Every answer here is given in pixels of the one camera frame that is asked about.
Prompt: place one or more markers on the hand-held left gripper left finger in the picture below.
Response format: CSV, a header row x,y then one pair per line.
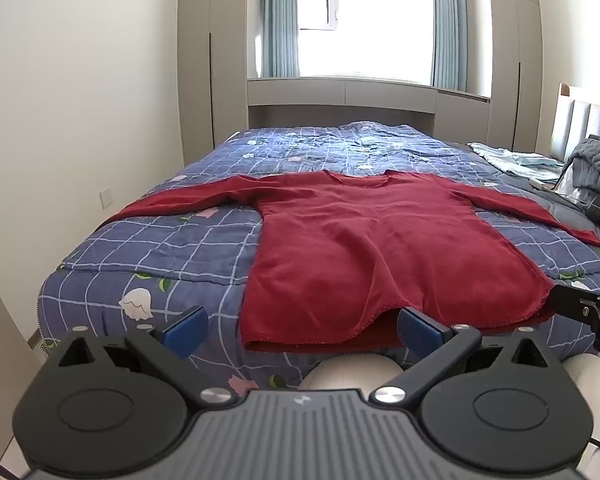
x,y
185,332

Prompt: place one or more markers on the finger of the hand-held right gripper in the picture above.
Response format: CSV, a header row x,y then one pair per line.
x,y
575,302

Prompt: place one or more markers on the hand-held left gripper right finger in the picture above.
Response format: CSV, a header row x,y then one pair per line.
x,y
420,329

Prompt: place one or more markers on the red long-sleeved shirt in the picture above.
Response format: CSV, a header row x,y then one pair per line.
x,y
370,250

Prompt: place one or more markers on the blue checked floral quilt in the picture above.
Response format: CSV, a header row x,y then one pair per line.
x,y
190,255

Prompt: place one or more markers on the person's right leg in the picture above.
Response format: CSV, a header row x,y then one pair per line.
x,y
592,380

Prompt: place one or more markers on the person's leg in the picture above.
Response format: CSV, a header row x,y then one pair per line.
x,y
350,372
592,380

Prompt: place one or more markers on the person's left leg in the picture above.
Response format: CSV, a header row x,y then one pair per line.
x,y
350,372

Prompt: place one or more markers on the grey quilted blanket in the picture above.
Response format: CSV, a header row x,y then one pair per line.
x,y
597,165

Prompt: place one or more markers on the light blue patterned cloth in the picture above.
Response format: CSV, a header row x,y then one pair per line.
x,y
510,160

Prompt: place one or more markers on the grey padded headboard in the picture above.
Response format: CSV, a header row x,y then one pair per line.
x,y
580,120

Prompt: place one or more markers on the window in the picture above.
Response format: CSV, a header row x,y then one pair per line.
x,y
370,35

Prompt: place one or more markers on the light blue curtain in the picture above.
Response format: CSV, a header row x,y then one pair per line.
x,y
280,15
450,20

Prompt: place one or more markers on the white wall socket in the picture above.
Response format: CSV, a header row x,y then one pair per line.
x,y
105,195

